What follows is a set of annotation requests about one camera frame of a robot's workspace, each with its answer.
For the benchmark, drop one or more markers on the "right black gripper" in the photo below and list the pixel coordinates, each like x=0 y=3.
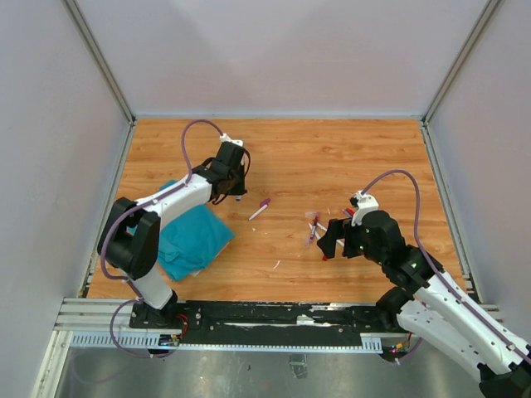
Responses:
x=337 y=230

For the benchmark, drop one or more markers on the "white whiteboard marker purple end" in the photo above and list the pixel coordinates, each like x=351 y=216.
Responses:
x=323 y=228

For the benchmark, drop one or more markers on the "thin white red-end pen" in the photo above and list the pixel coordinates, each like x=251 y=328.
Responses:
x=258 y=212

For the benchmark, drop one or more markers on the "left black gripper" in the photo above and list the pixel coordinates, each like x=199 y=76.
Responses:
x=241 y=188

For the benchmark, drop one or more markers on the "white pen red end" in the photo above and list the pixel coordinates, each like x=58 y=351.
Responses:
x=314 y=231

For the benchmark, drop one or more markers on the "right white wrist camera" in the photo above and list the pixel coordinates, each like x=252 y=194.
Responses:
x=363 y=204

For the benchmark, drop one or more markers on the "pink transparent gel pen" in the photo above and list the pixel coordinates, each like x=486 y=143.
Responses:
x=315 y=221

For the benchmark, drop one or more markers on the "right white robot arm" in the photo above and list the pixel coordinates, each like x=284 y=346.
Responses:
x=427 y=302

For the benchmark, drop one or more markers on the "teal cloth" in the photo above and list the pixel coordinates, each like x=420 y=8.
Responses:
x=177 y=230

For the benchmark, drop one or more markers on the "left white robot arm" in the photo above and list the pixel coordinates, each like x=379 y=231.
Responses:
x=128 y=246

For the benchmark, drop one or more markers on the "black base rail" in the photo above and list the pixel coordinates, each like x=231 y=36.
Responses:
x=262 y=324

